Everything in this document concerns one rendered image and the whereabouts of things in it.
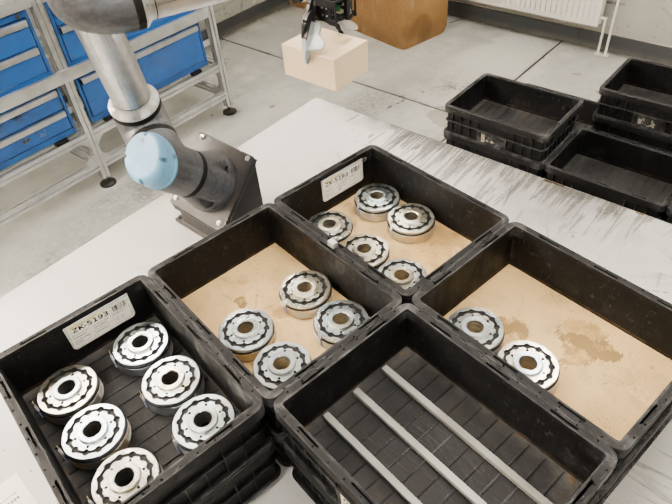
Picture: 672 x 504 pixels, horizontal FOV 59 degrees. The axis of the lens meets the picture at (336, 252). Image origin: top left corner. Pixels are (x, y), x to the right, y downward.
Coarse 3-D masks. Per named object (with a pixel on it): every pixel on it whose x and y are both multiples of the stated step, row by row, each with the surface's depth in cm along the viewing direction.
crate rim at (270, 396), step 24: (288, 216) 122; (312, 240) 116; (168, 264) 114; (168, 288) 109; (384, 288) 105; (192, 312) 104; (384, 312) 101; (216, 336) 100; (312, 360) 95; (288, 384) 92
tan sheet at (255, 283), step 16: (256, 256) 128; (272, 256) 128; (288, 256) 128; (240, 272) 125; (256, 272) 125; (272, 272) 124; (288, 272) 124; (208, 288) 122; (224, 288) 122; (240, 288) 122; (256, 288) 121; (272, 288) 121; (192, 304) 119; (208, 304) 119; (224, 304) 119; (240, 304) 118; (256, 304) 118; (272, 304) 118; (208, 320) 116; (272, 320) 115; (288, 320) 114; (304, 320) 114; (288, 336) 111; (304, 336) 111; (320, 352) 108
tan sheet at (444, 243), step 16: (336, 208) 138; (352, 208) 138; (368, 224) 133; (384, 224) 133; (432, 240) 128; (448, 240) 128; (464, 240) 127; (400, 256) 125; (416, 256) 125; (432, 256) 124; (448, 256) 124
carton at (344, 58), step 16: (320, 32) 141; (336, 32) 141; (288, 48) 137; (336, 48) 134; (352, 48) 134; (288, 64) 140; (304, 64) 137; (320, 64) 133; (336, 64) 131; (352, 64) 136; (304, 80) 140; (320, 80) 136; (336, 80) 134; (352, 80) 138
